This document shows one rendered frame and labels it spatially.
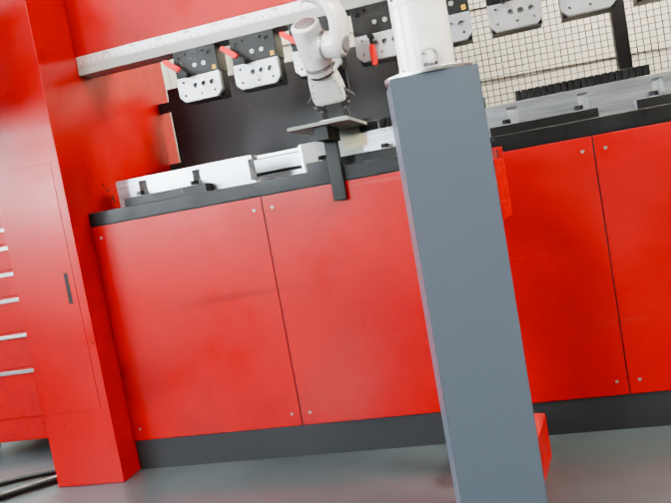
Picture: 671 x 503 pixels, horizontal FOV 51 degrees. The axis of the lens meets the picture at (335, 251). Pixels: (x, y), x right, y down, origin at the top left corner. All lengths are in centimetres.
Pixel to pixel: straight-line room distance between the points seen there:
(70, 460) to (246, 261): 89
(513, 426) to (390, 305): 70
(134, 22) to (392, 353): 136
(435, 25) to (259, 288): 105
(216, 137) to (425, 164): 161
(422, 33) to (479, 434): 84
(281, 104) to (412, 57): 140
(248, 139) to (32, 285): 101
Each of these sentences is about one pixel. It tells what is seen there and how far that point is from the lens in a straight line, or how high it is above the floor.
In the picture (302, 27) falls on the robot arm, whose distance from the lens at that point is 206.
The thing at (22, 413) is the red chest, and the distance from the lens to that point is 309.
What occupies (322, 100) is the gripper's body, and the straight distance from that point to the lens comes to 217.
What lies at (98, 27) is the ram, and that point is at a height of 148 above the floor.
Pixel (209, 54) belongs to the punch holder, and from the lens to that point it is 240.
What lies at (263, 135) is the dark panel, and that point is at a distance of 287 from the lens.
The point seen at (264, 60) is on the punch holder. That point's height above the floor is 125.
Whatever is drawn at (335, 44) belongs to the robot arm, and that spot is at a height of 120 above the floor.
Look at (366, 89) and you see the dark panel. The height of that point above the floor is 117.
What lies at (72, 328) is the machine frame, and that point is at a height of 52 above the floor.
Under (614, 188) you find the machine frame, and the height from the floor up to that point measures 68.
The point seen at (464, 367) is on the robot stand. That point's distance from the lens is 151.
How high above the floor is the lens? 78
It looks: 4 degrees down
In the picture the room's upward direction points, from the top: 10 degrees counter-clockwise
